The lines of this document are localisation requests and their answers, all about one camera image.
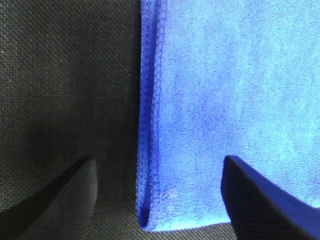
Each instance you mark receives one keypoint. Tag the blue microfiber towel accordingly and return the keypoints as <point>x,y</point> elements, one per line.
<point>218,78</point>

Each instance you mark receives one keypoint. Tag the black table cloth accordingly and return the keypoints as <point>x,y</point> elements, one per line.
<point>70,87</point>

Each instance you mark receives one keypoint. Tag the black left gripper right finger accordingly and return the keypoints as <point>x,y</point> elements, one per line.
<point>260,210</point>

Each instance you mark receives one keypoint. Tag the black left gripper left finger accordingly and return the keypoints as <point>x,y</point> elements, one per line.
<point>62,210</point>

